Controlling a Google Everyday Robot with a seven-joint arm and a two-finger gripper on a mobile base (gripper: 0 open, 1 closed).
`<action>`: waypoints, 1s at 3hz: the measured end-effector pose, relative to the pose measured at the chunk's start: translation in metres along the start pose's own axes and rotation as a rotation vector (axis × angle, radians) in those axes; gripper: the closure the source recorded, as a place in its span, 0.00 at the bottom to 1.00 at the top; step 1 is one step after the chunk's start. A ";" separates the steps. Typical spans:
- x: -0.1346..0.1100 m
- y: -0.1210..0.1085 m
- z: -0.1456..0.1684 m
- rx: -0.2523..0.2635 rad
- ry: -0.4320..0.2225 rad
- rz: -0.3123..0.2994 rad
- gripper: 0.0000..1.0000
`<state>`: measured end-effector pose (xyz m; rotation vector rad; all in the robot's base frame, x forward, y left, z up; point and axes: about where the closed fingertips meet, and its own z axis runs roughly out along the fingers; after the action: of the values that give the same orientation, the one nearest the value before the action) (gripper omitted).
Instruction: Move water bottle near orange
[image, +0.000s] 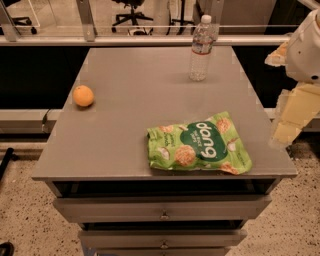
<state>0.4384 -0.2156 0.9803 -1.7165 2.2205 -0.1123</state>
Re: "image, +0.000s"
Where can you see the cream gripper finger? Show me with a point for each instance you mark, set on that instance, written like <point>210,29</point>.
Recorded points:
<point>278,57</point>
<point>294,111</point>

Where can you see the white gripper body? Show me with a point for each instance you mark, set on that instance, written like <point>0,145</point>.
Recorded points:
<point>305,55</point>

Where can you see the clear plastic water bottle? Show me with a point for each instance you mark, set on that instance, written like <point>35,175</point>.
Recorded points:
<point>203,38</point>

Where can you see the green dang snack bag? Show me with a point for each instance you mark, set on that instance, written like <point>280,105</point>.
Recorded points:
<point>213,144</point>

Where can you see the grey top drawer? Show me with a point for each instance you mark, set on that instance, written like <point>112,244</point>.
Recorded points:
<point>153,209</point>

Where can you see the grey drawer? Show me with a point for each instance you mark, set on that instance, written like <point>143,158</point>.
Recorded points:
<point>153,209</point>
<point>161,239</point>

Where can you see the black office chair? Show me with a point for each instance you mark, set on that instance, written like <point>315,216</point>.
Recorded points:
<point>133,16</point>

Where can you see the grey lower drawer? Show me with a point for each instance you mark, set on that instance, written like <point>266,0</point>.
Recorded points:
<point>161,239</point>

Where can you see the orange fruit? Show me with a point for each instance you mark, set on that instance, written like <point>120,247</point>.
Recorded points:
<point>83,96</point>

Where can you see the metal railing bar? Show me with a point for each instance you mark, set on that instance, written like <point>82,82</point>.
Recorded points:
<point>223,40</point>

